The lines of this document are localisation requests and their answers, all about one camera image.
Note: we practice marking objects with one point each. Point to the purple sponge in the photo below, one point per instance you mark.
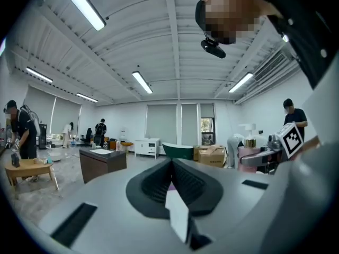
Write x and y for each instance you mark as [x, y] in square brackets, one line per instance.
[172, 187]

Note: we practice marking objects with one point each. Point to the dark wooden cabinet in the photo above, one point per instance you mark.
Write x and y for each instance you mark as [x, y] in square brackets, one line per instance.
[100, 165]

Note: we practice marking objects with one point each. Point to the person's right forearm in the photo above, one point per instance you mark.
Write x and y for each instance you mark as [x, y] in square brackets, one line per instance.
[309, 145]

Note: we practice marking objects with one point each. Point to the black head-mounted camera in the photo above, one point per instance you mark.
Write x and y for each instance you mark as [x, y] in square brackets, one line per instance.
[213, 49]

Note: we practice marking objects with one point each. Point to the grey roller blind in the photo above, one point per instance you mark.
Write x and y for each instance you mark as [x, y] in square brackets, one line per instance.
[39, 104]
[161, 123]
[189, 123]
[67, 115]

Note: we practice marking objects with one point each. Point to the white round basin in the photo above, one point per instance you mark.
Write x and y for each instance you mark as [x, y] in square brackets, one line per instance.
[54, 153]

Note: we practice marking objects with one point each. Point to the long ceiling light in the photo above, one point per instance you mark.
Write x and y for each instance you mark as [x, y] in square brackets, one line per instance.
[241, 82]
[82, 5]
[143, 82]
[39, 74]
[87, 97]

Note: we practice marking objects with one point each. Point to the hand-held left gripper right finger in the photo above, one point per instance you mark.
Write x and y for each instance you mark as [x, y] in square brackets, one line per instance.
[233, 194]

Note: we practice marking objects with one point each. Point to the black office chair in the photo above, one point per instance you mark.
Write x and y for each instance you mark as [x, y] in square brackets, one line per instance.
[87, 135]

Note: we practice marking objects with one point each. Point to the small black box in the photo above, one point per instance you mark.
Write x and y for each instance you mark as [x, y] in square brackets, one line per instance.
[16, 159]

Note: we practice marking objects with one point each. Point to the teal cup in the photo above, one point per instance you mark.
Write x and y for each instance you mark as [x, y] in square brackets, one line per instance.
[49, 159]

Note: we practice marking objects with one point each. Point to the pink pump bottle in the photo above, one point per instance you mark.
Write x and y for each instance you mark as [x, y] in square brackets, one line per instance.
[245, 152]

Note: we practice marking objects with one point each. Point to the white low cabinet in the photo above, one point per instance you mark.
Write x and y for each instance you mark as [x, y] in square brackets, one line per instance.
[147, 147]

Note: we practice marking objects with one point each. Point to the small cardboard box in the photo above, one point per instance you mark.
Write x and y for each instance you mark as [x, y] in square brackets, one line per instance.
[201, 152]

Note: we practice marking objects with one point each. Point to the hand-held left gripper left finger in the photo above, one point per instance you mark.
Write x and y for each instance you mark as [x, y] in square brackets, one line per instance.
[114, 202]

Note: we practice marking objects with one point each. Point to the large cardboard box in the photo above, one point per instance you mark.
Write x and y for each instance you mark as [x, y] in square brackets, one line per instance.
[212, 157]

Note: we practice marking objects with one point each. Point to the tall black cabinet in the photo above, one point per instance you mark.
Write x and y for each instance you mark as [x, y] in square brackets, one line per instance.
[42, 136]

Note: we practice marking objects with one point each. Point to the white bathtub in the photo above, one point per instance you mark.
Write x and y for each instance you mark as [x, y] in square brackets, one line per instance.
[177, 210]

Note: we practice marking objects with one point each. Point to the light wooden table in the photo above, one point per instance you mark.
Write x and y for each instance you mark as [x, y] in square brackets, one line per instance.
[29, 168]

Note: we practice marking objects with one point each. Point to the ceiling air vent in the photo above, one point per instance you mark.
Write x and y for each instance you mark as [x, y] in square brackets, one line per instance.
[270, 66]

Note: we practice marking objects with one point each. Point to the person's black buttoned shirt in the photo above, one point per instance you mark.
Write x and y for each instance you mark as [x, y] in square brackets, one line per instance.
[304, 22]

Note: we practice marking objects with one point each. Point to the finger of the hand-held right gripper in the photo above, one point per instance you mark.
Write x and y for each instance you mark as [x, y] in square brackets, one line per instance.
[254, 160]

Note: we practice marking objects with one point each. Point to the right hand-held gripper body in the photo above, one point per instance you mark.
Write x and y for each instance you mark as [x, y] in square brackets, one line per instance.
[290, 141]

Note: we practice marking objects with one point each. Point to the dark green freestanding tub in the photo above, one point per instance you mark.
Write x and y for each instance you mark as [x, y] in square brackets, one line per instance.
[177, 151]

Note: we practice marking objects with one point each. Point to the person's head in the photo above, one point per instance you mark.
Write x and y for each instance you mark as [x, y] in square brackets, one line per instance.
[227, 12]

